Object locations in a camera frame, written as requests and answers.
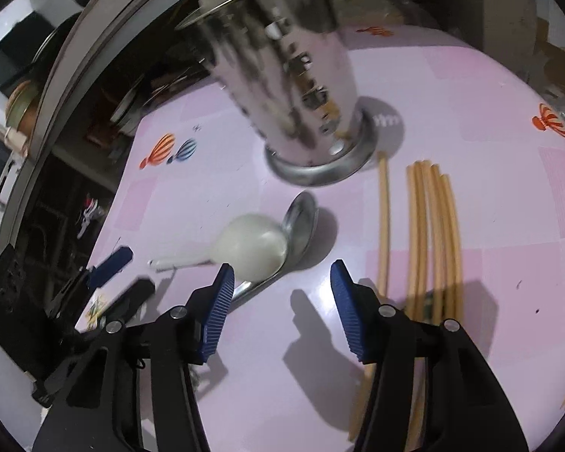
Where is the stainless steel spoon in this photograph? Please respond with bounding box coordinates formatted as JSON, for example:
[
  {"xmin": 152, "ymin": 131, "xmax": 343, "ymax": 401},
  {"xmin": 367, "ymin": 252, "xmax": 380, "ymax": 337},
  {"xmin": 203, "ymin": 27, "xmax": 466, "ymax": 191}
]
[{"xmin": 231, "ymin": 191, "xmax": 318, "ymax": 309}]

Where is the lone bamboo chopstick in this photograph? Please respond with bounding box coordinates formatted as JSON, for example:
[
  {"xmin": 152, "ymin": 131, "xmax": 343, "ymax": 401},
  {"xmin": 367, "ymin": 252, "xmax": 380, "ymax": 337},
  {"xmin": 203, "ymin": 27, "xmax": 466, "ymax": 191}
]
[{"xmin": 348, "ymin": 152, "xmax": 391, "ymax": 442}]

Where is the steel perforated utensil holder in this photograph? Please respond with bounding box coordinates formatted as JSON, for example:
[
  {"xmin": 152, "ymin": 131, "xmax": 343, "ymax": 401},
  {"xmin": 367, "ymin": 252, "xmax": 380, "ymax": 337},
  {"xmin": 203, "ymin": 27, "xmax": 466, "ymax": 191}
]
[{"xmin": 178, "ymin": 0, "xmax": 377, "ymax": 186}]

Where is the brown ceramic bowl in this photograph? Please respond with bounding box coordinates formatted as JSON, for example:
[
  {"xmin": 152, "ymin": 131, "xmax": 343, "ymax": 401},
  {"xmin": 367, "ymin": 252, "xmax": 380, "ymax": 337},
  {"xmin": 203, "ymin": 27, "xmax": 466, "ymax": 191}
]
[{"xmin": 6, "ymin": 79, "xmax": 40, "ymax": 138}]

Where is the black box appliance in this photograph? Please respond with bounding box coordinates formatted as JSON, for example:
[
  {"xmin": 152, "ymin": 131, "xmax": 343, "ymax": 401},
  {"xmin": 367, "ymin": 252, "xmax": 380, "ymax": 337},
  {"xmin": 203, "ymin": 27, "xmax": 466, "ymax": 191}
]
[{"xmin": 0, "ymin": 11, "xmax": 55, "ymax": 95}]

